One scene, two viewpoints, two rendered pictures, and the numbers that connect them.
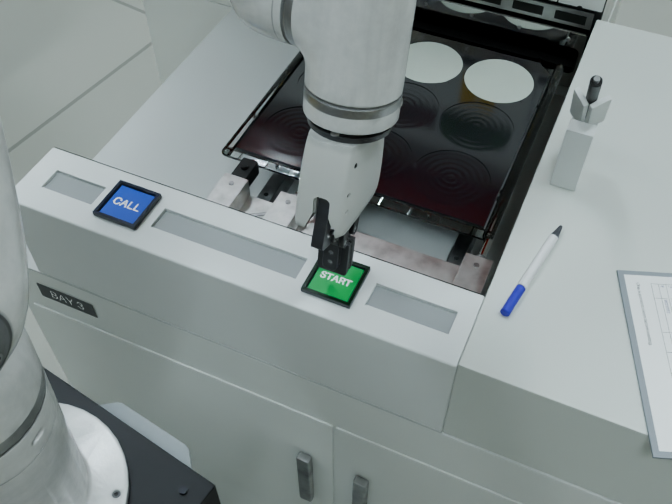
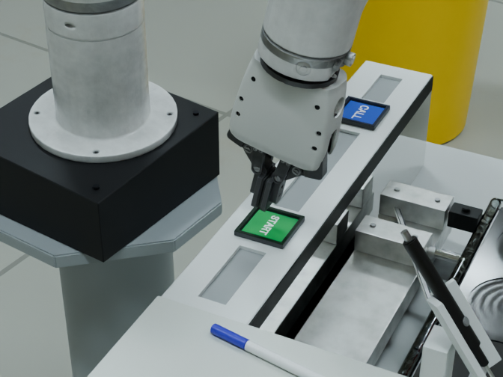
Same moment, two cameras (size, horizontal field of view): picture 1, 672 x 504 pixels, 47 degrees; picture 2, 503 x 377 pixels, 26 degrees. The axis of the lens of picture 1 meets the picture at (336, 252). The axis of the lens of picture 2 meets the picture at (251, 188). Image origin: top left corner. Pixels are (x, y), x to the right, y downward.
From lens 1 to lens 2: 1.05 m
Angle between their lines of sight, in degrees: 65
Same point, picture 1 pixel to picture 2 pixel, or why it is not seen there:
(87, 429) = (150, 135)
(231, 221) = (345, 168)
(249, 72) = not seen: outside the picture
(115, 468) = (116, 149)
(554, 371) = (138, 360)
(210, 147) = not seen: outside the picture
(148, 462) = (123, 170)
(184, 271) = not seen: hidden behind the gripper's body
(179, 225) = (341, 143)
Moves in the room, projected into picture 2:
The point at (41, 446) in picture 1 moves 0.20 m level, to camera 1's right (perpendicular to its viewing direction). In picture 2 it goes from (69, 36) to (36, 124)
